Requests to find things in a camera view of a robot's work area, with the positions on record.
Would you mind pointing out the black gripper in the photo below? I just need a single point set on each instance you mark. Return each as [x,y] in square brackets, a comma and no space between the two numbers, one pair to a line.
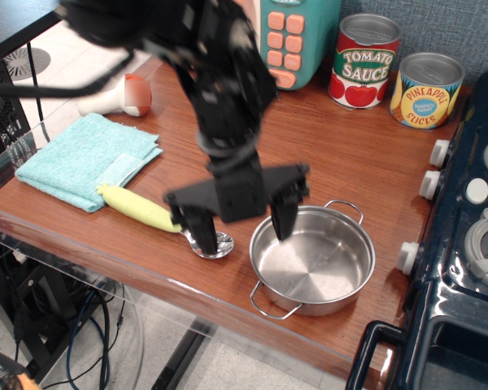
[245,193]

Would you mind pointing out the stainless steel pot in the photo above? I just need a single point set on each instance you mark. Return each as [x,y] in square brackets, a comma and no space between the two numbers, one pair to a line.
[320,269]

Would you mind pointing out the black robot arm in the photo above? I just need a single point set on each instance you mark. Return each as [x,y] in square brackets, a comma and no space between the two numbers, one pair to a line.
[211,47]

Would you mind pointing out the black table leg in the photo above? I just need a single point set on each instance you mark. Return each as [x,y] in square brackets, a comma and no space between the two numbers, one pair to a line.
[177,365]

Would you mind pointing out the light blue folded cloth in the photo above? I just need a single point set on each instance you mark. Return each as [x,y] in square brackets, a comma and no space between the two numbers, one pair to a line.
[91,152]

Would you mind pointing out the toy mushroom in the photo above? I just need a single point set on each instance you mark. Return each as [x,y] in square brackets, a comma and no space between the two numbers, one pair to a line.
[131,95]

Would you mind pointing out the white stove knob lower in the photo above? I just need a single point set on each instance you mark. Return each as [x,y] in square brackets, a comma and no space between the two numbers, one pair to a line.
[407,257]

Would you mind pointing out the white stove knob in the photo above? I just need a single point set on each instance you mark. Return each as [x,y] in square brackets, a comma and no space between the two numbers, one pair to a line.
[407,257]
[439,152]
[429,184]

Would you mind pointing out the toy microwave oven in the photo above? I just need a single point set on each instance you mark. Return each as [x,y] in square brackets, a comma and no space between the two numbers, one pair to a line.
[293,37]

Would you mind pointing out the white stove knob middle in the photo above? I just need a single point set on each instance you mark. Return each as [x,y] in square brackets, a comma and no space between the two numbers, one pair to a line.
[429,184]

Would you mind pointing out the white stove knob upper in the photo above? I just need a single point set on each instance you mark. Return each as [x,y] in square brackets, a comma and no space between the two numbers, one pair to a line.
[439,152]

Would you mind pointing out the tomato sauce can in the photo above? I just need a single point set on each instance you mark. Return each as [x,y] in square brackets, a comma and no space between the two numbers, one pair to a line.
[365,53]

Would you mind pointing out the pineapple slices can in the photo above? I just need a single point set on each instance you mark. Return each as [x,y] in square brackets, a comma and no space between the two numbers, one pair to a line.
[426,89]

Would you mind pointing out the dark blue toy stove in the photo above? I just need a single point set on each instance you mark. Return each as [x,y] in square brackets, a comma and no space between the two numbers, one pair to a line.
[443,342]

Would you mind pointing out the black desk at left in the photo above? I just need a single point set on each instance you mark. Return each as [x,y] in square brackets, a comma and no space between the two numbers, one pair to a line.
[20,22]

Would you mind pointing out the yellow handled metal spoon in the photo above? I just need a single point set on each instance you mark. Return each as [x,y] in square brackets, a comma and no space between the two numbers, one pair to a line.
[151,214]

